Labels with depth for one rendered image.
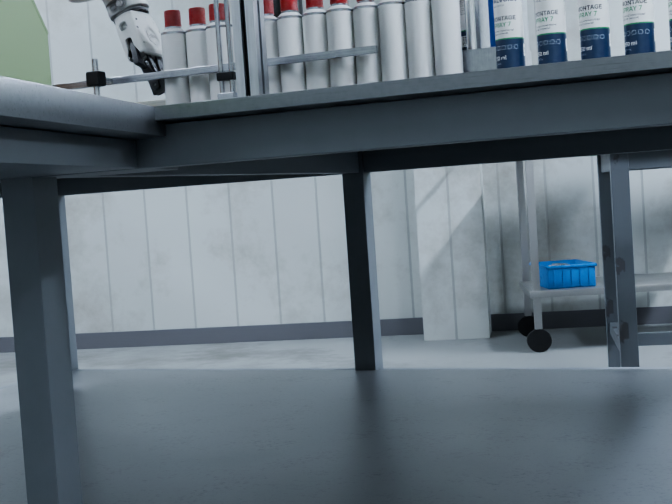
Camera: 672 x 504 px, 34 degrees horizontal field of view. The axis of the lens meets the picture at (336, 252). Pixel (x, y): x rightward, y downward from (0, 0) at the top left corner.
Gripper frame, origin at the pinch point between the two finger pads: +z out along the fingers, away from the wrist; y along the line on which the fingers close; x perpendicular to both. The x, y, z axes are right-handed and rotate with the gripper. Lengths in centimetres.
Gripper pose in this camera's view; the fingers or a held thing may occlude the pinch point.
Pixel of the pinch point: (158, 84)
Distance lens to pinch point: 230.6
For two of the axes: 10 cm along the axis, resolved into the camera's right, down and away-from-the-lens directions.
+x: -8.5, 3.8, 3.7
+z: 3.8, 9.2, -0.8
